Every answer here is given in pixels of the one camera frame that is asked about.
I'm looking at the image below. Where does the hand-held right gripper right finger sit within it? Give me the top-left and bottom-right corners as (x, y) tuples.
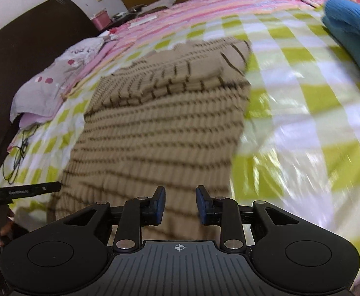
(196, 185), (298, 251)

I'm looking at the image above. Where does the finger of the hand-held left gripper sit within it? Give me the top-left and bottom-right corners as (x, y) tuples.
(33, 182), (62, 197)

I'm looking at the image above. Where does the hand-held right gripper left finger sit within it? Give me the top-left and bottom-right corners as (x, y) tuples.
(62, 186), (167, 252)

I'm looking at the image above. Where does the beige striped knit sweater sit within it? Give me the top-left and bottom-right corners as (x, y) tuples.
(46, 36), (253, 244)

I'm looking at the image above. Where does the person's left hand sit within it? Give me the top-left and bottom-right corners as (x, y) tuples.
(0, 206), (15, 247)

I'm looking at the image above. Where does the pink pillow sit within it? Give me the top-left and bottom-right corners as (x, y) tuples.
(9, 111), (54, 130)

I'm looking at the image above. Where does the grey dotted pillow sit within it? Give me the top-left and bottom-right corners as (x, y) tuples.
(10, 37), (106, 122)

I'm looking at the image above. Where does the dark wooden headboard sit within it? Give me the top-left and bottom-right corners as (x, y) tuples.
(0, 0), (105, 188)

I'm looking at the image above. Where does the pink box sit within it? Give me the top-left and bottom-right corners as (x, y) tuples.
(92, 9), (112, 29)

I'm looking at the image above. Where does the dark nightstand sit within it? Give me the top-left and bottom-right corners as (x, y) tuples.
(104, 12), (137, 33)

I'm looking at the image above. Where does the white paper on bed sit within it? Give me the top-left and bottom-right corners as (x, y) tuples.
(127, 15), (159, 29)

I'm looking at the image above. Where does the grey cloth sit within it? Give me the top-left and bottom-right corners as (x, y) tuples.
(137, 0), (178, 11)

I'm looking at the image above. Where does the pink striped quilt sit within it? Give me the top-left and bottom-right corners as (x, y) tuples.
(59, 0), (360, 99)

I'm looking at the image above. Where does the blue knit sweater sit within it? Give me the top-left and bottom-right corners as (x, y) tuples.
(322, 0), (360, 99)

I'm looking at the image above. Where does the black cable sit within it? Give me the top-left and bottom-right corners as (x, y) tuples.
(2, 120), (40, 184)

